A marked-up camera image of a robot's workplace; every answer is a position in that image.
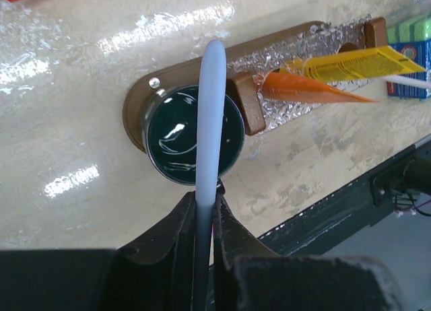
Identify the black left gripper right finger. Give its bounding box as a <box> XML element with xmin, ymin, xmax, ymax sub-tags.
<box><xmin>213</xmin><ymin>195</ymin><xmax>401</xmax><ymax>310</ymax></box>

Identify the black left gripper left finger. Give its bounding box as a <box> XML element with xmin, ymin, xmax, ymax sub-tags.
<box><xmin>1</xmin><ymin>192</ymin><xmax>195</xmax><ymax>310</ymax></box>

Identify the dark green mug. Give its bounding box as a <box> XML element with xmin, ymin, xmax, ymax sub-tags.
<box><xmin>141</xmin><ymin>85</ymin><xmax>245</xmax><ymax>185</ymax></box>

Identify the clear acrylic toothbrush holder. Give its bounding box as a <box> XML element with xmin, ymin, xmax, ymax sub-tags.
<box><xmin>226</xmin><ymin>16</ymin><xmax>388</xmax><ymax>135</ymax></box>

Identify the orange toothpaste tube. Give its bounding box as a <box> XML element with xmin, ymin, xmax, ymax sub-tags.
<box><xmin>261</xmin><ymin>71</ymin><xmax>378</xmax><ymax>104</ymax></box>

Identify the yellow toothpaste tube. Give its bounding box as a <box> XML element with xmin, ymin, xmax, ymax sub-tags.
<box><xmin>279</xmin><ymin>46</ymin><xmax>405</xmax><ymax>83</ymax></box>

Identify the white toothbrush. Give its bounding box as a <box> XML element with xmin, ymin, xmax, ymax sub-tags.
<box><xmin>381</xmin><ymin>75</ymin><xmax>431</xmax><ymax>90</ymax></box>

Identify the oval wooden tray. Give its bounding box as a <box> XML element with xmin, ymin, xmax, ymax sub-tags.
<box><xmin>121</xmin><ymin>20</ymin><xmax>337</xmax><ymax>153</ymax></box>

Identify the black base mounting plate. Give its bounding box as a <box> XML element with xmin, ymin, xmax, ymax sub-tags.
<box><xmin>259</xmin><ymin>137</ymin><xmax>430</xmax><ymax>256</ymax></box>

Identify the green blue carton box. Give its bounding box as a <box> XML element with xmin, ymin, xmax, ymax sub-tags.
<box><xmin>387</xmin><ymin>11</ymin><xmax>430</xmax><ymax>101</ymax></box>

